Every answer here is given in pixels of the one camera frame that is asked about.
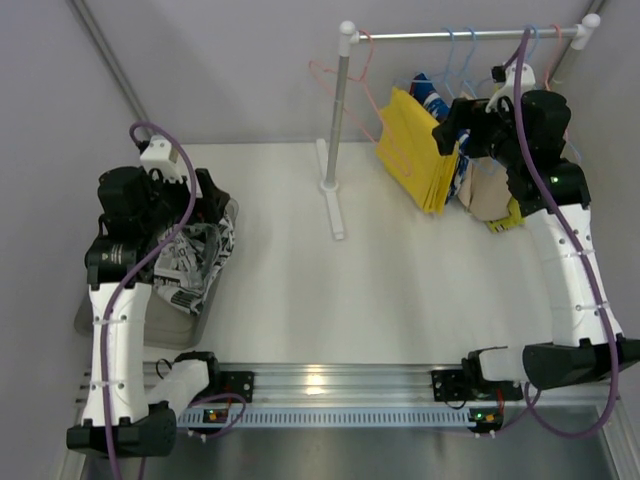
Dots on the grey slotted cable duct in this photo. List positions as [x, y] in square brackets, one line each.
[211, 418]

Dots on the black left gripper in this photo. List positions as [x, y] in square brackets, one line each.
[209, 195]

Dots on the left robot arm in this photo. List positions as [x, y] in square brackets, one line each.
[156, 238]

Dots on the white clothes rack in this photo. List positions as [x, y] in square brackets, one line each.
[350, 36]

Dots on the yellow green garment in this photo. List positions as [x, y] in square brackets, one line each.
[513, 219]

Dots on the blue patterned garment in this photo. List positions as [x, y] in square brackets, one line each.
[425, 93]

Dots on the aluminium mounting rail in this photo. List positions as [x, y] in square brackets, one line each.
[333, 385]

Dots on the beige garment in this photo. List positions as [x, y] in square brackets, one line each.
[484, 191]

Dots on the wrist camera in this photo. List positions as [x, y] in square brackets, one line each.
[527, 80]
[160, 158]

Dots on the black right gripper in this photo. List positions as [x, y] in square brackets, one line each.
[451, 128]

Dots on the aluminium frame post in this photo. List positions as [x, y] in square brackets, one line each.
[93, 31]

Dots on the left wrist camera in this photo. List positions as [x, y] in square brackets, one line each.
[160, 158]

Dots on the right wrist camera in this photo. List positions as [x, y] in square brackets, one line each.
[527, 80]

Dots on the newspaper print trousers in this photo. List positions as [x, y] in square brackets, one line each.
[186, 269]

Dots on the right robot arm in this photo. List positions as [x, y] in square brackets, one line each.
[587, 343]

